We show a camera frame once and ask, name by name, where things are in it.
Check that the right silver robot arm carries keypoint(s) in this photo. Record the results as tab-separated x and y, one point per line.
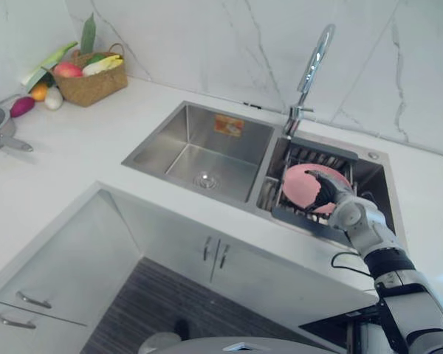
409	295

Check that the chrome kitchen faucet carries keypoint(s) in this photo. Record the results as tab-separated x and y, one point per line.
315	60

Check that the orange sticker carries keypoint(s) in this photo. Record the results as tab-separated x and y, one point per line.
229	126

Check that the round steel sink button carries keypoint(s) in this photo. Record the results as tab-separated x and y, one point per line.
373	155

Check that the orange fruit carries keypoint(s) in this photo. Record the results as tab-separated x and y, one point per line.
39	92

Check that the stainless steel double sink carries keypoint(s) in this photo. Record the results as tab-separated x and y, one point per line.
206	151

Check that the pink cup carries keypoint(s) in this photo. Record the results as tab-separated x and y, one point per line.
299	186

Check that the round steel sink drain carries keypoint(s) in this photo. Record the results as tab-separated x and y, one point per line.
206	179

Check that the green white leek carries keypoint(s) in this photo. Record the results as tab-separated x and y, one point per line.
48	62

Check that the dark robot foot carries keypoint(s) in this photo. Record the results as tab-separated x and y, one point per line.
181	329

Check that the woven straw basket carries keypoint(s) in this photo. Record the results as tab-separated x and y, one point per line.
90	86

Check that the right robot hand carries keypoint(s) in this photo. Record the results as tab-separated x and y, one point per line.
328	191

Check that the grey dish drain rack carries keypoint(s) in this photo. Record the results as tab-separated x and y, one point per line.
317	226

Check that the purple sweet potato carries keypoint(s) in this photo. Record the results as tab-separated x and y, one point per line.
22	106

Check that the dark dishwasher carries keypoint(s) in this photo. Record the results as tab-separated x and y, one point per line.
339	328

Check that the green pepper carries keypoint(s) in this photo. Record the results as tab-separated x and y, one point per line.
97	58

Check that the white yellow corn cob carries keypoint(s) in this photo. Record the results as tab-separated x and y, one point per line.
101	65

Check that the grey drawer front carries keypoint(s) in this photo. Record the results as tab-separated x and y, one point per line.
40	339
70	258

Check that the green leaf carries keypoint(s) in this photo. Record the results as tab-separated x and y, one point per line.
88	35

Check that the grey cabinet door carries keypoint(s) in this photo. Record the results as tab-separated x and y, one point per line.
170	236
280	284

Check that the red peach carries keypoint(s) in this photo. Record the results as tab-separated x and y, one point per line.
68	69

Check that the white garlic bulb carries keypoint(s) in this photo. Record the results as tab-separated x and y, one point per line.
53	99

